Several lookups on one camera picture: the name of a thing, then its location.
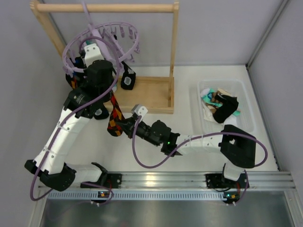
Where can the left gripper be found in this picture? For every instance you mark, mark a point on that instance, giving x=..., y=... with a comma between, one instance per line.
x=77, y=63

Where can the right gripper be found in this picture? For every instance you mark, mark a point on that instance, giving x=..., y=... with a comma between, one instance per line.
x=128, y=126

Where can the argyle red orange sock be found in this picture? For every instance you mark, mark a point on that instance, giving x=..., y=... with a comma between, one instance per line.
x=116, y=116

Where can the black blue sport sock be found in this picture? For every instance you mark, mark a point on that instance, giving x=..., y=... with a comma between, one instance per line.
x=101, y=113

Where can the black white-striped sock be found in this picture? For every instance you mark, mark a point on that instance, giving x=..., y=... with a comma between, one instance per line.
x=229, y=106

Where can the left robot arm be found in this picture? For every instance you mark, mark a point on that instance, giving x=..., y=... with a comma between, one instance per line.
x=79, y=107

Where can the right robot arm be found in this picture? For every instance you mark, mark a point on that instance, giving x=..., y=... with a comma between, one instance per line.
x=236, y=145

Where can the wooden hanger rack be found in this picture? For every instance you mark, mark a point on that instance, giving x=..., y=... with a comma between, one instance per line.
x=156, y=93

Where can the brown striped sock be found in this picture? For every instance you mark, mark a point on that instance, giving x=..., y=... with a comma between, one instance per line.
x=214, y=103

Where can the teal white sock in basket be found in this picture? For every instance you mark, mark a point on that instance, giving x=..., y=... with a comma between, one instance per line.
x=206, y=100

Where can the white plastic basket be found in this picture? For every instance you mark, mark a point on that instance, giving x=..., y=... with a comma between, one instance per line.
x=245, y=121

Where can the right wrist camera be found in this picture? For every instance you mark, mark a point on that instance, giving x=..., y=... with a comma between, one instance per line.
x=139, y=110

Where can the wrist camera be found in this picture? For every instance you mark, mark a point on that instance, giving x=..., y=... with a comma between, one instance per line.
x=91, y=53
x=139, y=110

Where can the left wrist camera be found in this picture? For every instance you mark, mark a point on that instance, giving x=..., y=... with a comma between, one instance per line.
x=91, y=53

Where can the white slotted cable duct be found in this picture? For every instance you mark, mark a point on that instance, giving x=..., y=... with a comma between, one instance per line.
x=143, y=195

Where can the aluminium mounting rail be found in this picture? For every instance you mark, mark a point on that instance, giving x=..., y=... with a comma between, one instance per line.
x=259, y=181

